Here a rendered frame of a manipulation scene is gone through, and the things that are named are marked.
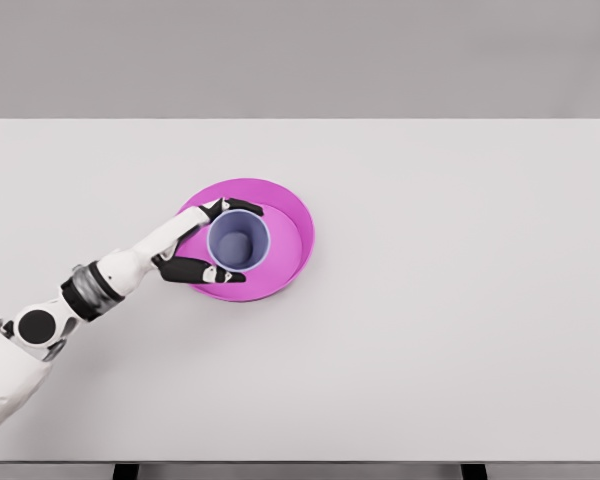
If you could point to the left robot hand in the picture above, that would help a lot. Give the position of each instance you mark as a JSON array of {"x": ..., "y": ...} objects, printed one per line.
[{"x": 172, "y": 234}]

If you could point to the lavender blue cup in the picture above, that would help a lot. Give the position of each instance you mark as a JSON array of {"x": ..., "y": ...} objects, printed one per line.
[{"x": 238, "y": 241}]

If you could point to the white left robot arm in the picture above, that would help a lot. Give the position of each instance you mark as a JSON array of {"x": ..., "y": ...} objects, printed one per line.
[{"x": 27, "y": 330}]

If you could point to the magenta pink plate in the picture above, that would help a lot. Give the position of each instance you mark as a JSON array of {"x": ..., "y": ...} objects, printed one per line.
[{"x": 285, "y": 235}]

